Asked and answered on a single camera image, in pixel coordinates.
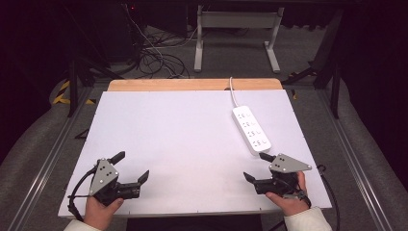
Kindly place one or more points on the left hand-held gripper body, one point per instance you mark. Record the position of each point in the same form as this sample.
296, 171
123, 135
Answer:
103, 175

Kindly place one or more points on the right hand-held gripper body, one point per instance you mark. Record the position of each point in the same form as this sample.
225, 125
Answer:
286, 165

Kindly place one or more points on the person's left hand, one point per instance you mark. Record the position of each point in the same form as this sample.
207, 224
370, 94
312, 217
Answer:
100, 213

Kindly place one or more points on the person's right hand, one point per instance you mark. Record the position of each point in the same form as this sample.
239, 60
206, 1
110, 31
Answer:
293, 203

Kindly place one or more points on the white power strip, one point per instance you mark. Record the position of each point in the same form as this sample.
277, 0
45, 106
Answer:
251, 130

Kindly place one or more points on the yellow black hazard tape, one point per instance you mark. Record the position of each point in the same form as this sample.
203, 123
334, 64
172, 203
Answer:
62, 94

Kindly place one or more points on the black metal stand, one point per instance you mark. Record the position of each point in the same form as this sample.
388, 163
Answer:
73, 86
332, 70

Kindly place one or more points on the aluminium floor rail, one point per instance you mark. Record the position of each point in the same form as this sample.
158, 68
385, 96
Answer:
45, 170
351, 163

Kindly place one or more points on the white metal desk frame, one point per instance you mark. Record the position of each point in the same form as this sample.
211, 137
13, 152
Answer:
237, 20

